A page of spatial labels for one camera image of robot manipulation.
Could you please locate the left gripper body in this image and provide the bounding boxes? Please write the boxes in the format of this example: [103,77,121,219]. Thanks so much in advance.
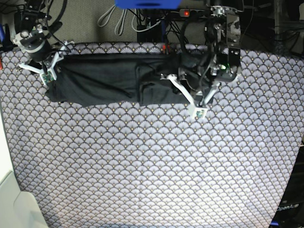
[161,64,241,119]

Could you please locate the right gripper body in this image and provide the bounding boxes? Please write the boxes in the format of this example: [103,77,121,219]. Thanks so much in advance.
[13,27,74,86]

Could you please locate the dark grey T-shirt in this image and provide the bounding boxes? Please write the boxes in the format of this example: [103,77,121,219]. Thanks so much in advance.
[45,54,193,107]

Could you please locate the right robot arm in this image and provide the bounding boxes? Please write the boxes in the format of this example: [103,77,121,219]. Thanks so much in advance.
[12,0,74,86]

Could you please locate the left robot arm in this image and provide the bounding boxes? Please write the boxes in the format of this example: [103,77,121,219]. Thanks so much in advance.
[161,1,241,118]

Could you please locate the red and black clamp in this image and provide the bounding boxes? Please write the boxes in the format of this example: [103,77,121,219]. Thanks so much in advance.
[162,43,171,55]

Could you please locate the black power strip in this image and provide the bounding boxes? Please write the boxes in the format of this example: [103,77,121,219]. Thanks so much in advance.
[179,9,209,18]

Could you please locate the fan-patterned table cloth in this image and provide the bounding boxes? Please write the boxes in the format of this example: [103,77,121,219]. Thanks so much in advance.
[0,50,304,228]

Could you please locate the white plastic bin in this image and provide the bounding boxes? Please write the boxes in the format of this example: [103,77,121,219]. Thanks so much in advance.
[0,111,49,228]

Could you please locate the black OpenArm box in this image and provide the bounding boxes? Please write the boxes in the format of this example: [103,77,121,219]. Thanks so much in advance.
[270,147,304,228]

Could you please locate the blue clamp handle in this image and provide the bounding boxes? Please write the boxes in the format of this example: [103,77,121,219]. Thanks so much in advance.
[161,20,166,36]

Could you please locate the grey looped cable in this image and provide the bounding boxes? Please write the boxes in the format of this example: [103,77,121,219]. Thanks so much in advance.
[97,5,128,36]

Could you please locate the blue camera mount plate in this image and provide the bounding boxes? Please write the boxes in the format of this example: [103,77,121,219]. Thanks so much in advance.
[115,0,181,10]

